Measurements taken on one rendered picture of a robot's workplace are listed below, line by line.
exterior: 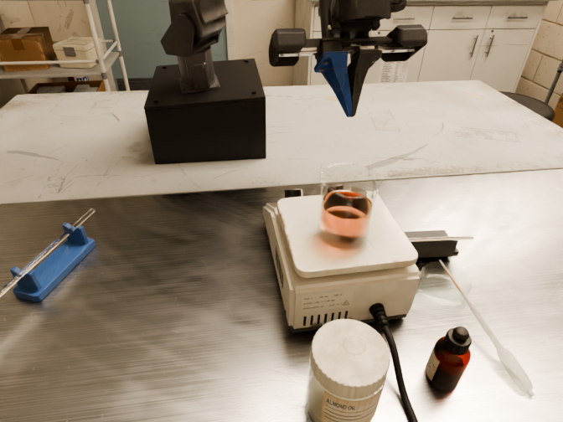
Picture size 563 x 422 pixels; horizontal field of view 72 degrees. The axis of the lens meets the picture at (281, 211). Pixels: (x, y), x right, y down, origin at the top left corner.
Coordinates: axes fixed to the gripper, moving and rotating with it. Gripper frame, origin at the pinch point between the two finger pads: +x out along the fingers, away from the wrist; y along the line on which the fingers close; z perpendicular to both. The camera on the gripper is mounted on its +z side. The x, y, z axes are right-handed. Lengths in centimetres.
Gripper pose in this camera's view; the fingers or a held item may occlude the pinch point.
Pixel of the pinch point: (348, 88)
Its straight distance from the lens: 51.2
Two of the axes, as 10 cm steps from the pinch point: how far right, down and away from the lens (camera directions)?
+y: 9.9, -0.9, 1.2
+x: 0.8, 10.0, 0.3
